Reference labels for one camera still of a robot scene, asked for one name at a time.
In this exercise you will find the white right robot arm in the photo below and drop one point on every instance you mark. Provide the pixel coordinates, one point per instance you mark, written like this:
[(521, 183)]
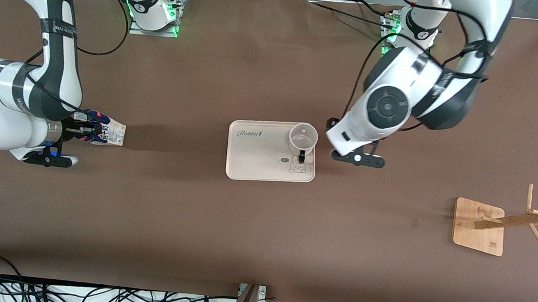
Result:
[(9, 92)]

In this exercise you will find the wooden cup rack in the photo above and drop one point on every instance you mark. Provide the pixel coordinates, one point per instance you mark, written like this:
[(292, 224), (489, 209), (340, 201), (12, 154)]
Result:
[(476, 229)]

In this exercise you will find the cream tray with bear print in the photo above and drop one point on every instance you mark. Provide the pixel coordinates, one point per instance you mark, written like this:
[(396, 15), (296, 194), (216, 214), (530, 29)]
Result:
[(259, 157)]

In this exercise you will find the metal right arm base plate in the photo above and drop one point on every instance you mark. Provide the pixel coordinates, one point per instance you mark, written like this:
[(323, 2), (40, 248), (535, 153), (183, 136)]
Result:
[(137, 31)]

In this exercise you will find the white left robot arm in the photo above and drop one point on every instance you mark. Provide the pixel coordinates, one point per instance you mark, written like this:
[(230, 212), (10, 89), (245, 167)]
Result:
[(399, 84)]

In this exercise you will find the blue milk carton green cap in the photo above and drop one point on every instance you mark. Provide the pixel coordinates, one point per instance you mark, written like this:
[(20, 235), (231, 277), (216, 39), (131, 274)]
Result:
[(113, 134)]

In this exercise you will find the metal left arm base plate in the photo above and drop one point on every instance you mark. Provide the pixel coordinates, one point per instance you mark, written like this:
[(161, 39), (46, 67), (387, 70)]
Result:
[(386, 40)]

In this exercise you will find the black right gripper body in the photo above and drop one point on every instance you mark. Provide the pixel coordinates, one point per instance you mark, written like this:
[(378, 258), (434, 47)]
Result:
[(68, 131)]

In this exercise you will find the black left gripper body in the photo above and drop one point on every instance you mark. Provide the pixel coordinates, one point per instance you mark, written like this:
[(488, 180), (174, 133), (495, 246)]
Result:
[(332, 125)]

